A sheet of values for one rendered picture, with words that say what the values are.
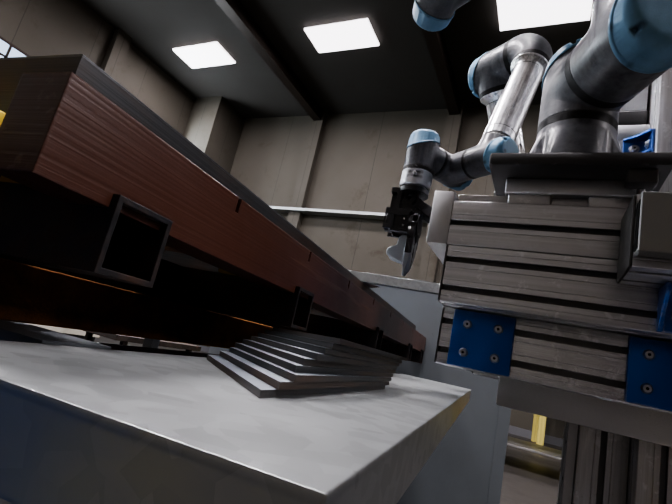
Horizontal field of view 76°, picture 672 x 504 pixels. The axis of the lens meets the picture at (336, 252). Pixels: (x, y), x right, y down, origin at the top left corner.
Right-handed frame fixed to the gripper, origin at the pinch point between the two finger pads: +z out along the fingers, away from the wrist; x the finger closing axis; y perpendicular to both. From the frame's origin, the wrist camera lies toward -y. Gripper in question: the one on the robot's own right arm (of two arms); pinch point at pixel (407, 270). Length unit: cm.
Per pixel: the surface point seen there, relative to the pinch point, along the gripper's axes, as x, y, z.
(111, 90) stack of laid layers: 77, 10, 7
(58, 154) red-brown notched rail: 82, 6, 15
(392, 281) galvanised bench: -79, 19, -12
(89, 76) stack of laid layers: 79, 10, 8
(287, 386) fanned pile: 74, -7, 24
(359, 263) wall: -737, 226, -162
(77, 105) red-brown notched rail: 82, 6, 12
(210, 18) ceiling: -447, 520, -508
